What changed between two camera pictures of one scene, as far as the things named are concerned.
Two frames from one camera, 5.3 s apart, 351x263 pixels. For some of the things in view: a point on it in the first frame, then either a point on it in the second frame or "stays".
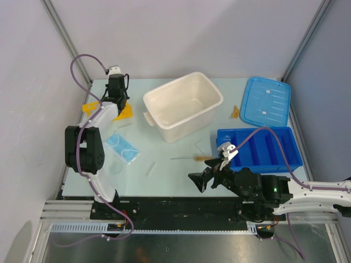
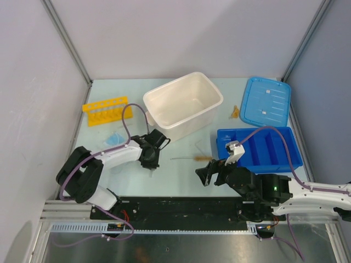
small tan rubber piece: [235, 114] stays
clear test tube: [115, 167] stays
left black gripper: [126, 97] to [153, 165]
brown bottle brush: [196, 158] stays
